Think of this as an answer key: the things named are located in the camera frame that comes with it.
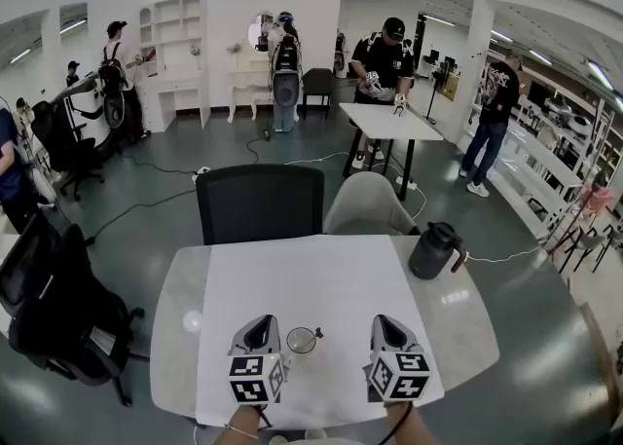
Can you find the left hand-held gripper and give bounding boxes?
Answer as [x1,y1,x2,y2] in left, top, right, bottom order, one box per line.
[227,314,289,406]

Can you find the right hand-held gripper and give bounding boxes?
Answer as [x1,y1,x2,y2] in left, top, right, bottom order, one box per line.
[362,314,433,404]

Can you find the clear glass cup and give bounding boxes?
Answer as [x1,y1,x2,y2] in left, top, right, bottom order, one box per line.
[285,325,318,355]

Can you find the person's left forearm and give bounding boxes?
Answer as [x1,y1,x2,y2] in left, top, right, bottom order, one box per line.
[212,403,274,445]

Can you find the person's right forearm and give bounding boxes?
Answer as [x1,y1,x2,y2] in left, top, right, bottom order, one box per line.
[379,399,440,445]

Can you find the person's white shoes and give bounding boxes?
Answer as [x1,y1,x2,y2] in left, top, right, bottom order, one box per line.
[270,427,329,445]

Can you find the grey marble table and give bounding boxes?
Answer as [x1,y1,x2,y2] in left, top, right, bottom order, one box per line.
[149,234,501,427]

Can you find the white paper sheet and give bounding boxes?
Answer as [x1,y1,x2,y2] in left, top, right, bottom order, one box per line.
[194,234,446,427]

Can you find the black thermal jug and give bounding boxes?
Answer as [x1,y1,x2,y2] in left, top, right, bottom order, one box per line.
[407,221,469,281]

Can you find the black mesh chair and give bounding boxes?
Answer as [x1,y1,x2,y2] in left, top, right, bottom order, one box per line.
[195,164,326,246]

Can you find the beige shell chair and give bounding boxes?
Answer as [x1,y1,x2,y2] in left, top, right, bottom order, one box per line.
[323,170,421,238]

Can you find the black office chair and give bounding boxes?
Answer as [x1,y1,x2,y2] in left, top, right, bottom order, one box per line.
[30,100,106,203]
[8,223,148,408]
[0,211,64,323]

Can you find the white rectangular table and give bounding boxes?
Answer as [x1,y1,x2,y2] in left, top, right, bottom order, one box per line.
[339,101,445,202]

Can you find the white shelving rack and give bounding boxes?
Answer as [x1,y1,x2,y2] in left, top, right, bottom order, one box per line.
[499,91,586,241]

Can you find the pink cloth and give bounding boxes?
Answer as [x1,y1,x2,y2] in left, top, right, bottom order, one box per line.
[580,181,616,213]

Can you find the white vanity table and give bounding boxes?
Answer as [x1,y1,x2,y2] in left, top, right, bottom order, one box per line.
[225,9,276,125]

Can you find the black padded chair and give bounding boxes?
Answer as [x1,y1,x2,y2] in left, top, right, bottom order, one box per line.
[302,67,337,120]

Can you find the white shelf cabinet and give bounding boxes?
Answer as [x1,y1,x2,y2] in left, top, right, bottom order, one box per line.
[137,0,212,133]

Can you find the white rounded machine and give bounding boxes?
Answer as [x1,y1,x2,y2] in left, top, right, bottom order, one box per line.
[62,71,124,158]

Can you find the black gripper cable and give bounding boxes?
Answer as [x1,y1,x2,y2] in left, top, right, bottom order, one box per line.
[382,400,416,445]

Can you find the thin wrist bracelet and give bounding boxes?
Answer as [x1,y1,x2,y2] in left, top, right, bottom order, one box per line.
[223,423,259,440]

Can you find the black floor cable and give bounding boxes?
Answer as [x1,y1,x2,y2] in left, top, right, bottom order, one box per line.
[84,174,202,245]

